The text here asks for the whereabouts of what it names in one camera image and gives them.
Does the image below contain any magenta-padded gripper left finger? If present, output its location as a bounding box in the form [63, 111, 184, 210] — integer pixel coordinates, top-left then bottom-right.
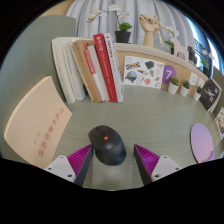
[43, 143, 95, 187]

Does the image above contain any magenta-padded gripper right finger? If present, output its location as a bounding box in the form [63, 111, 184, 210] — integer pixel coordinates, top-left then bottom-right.
[133, 143, 183, 186]

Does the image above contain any black computer mouse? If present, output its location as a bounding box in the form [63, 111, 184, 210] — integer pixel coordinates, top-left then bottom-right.
[87, 124, 128, 166]

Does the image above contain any purple mouse pad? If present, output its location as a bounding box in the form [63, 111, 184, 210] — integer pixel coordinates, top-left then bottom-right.
[190, 122, 216, 164]

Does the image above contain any beige book with red text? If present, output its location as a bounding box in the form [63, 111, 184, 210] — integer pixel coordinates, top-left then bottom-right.
[3, 75, 73, 170]

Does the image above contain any small plant in white pot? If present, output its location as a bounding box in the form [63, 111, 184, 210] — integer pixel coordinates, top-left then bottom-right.
[167, 76, 180, 95]
[179, 80, 191, 98]
[193, 85, 204, 102]

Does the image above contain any colourful food sticker sheet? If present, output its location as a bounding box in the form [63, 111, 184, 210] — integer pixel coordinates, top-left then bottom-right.
[214, 106, 224, 141]

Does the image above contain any white book with red spine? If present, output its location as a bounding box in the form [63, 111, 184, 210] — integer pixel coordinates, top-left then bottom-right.
[83, 44, 110, 103]

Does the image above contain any thin white book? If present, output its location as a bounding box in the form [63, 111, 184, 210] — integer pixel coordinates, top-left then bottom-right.
[62, 40, 88, 102]

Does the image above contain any purple round number sticker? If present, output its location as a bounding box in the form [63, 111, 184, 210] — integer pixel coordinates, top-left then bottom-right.
[161, 64, 178, 85]

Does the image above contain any white sticker sheet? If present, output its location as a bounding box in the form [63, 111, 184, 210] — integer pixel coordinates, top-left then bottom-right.
[123, 55, 166, 90]

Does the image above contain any black cover book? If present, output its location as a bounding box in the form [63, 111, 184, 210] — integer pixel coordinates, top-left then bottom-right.
[199, 78, 223, 114]

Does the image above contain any thick white book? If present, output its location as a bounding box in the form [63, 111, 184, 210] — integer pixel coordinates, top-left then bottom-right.
[51, 36, 78, 104]

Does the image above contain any white orchid in black pot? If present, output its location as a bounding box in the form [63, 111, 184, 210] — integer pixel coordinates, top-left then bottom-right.
[86, 3, 133, 44]
[199, 51, 214, 78]

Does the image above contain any pink wooden horse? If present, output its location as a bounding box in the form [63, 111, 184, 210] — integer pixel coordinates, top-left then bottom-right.
[169, 36, 190, 63]

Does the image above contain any black wooden horse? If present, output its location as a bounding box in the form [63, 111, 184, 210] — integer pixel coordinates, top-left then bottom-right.
[186, 45, 198, 64]

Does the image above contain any wooden hand model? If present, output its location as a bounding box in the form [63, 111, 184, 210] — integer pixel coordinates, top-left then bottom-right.
[138, 13, 159, 49]

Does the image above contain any white orchid behind horse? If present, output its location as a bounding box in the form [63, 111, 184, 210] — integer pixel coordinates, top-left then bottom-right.
[163, 25, 181, 49]

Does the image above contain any window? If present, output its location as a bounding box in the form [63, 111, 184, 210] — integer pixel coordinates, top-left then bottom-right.
[184, 16, 223, 73]

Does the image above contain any wooden artist mannequin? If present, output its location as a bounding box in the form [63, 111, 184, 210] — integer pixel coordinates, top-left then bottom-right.
[151, 14, 172, 39]

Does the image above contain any light grey curtain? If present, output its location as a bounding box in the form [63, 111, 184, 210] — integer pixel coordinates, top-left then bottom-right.
[65, 0, 196, 54]

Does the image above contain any white wall socket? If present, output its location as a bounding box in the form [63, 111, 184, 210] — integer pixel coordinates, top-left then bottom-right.
[188, 72, 200, 87]
[197, 77, 207, 89]

